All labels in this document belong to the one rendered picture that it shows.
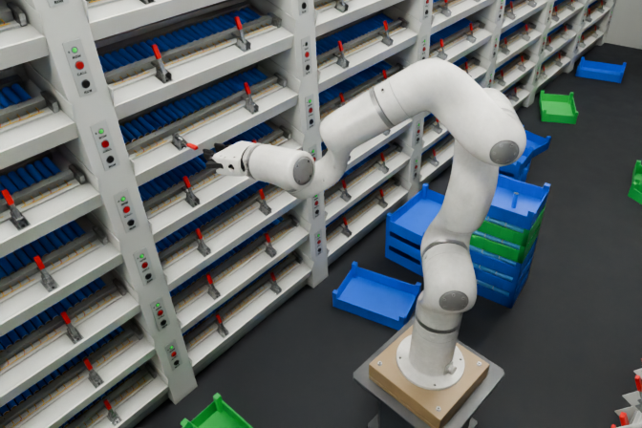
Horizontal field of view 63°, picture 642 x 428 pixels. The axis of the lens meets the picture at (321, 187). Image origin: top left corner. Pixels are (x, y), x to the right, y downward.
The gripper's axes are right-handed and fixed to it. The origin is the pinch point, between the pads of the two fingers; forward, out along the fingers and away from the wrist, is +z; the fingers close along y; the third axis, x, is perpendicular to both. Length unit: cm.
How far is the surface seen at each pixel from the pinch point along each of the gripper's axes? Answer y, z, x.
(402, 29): 111, 18, 1
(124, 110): -12.9, 12.2, 15.4
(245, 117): 23.1, 16.0, -1.0
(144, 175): -12.6, 15.9, -2.9
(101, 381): -42, 28, -57
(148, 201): -10.2, 25.8, -14.1
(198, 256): -2.2, 25.3, -38.5
